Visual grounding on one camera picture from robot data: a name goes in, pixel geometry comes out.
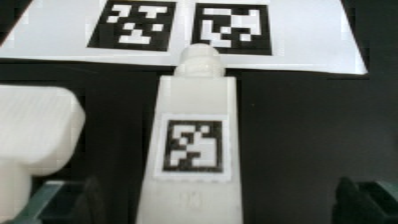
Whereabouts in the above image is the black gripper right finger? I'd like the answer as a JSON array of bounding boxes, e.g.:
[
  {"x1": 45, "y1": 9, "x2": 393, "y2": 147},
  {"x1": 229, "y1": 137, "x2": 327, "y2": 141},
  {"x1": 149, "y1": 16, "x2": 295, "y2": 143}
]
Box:
[{"x1": 334, "y1": 177, "x2": 398, "y2": 224}]

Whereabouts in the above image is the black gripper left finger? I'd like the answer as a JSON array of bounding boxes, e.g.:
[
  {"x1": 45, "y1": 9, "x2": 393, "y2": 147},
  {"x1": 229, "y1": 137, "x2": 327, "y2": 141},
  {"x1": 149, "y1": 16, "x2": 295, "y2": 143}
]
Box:
[{"x1": 0, "y1": 178, "x2": 107, "y2": 224}]

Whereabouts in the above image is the white chair leg with tag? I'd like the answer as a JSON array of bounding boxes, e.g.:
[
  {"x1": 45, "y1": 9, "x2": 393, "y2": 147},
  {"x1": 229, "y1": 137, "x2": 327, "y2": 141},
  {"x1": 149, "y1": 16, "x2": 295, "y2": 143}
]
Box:
[{"x1": 135, "y1": 44, "x2": 244, "y2": 224}]

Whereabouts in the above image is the white chair back part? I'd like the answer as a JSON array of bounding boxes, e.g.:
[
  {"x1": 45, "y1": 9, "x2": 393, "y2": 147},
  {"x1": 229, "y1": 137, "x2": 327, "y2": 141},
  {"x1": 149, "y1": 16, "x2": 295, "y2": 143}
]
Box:
[{"x1": 0, "y1": 85, "x2": 85, "y2": 223}]

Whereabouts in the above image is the white sheet with tags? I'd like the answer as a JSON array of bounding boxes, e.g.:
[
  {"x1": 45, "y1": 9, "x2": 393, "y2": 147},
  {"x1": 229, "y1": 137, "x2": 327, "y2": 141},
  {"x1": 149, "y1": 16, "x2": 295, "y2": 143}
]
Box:
[{"x1": 0, "y1": 0, "x2": 366, "y2": 75}]

